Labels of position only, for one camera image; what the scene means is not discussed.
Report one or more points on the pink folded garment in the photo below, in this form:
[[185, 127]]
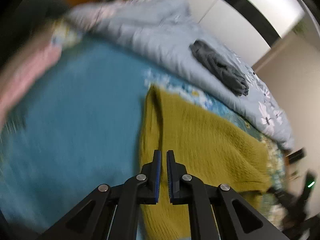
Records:
[[26, 73]]

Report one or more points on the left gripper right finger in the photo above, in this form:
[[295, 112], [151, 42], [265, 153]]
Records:
[[216, 212]]

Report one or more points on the light blue floral duvet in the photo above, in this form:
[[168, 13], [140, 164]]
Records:
[[163, 31]]

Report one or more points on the olive green knit sweater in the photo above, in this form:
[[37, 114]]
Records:
[[212, 148]]

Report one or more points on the green hanging plant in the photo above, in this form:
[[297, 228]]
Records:
[[301, 28]]

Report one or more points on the white black wardrobe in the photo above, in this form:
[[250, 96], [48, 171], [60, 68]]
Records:
[[248, 27]]

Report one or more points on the dark grey garment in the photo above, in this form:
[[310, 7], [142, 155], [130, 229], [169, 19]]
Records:
[[232, 78]]

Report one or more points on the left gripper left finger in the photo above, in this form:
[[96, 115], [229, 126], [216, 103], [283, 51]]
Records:
[[111, 212]]

